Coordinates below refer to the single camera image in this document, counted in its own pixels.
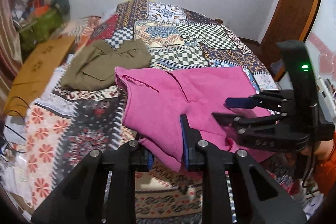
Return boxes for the pink pants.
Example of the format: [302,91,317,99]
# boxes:
[114,67,270,172]

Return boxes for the orange sleeved forearm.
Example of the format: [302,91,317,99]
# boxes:
[313,133,335,196]

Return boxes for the patchwork patterned bedspread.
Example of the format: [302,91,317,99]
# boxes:
[24,0,297,223]

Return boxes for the white wardrobe sliding door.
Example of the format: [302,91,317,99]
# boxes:
[278,0,336,119]

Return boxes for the brown wooden door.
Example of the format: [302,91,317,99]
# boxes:
[261,0,320,69]

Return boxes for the olive green folded pants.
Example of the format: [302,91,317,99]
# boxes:
[60,39,152,91]

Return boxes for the mustard yellow fabric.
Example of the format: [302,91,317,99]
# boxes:
[3,36,75,117]

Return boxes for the striped red curtain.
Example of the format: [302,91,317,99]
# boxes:
[1,0,22,104]

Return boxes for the green storage bin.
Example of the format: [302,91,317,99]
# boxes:
[18,8,63,52]

